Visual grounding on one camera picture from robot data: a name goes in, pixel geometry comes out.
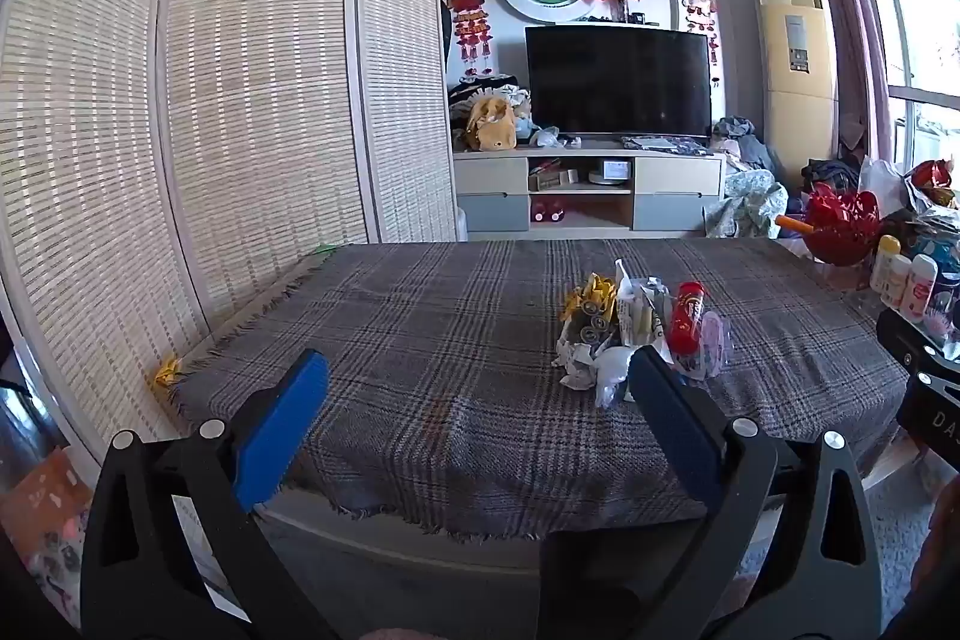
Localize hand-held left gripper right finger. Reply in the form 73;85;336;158
621;345;882;640

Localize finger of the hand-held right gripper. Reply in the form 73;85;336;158
876;306;960;387

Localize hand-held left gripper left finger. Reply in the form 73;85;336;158
80;349;338;640

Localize white printed wrapper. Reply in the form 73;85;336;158
592;346;638;408

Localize red tube wrapper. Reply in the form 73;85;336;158
666;281;710;356

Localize torn white paper box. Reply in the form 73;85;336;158
613;257;672;348

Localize white paper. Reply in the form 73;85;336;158
553;340;601;390

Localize yellow wrapper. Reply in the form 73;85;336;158
564;274;617;326

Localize small white bottle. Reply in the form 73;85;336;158
879;254;912;310

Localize white bottle with yellow cap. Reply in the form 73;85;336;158
870;235;902;295

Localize red bowl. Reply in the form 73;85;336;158
802;184;882;268

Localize white plastic bag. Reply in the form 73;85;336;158
859;156;912;217

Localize grey plaid blanket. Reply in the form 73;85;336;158
174;237;912;543

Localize pile of clothes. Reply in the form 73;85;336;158
705;116;788;240

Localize beige standing air conditioner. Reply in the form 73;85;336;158
752;0;839;195

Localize white television cabinet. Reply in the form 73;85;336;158
451;137;727;242

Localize colourful printed box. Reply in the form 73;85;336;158
0;445;95;611

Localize small white device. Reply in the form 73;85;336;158
587;158;631;187

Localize window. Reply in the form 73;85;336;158
840;0;960;161

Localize yellow plush toy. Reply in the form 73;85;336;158
461;94;520;154

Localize woven folding screen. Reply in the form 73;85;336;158
0;0;458;483

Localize black television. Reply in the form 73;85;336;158
523;25;713;139

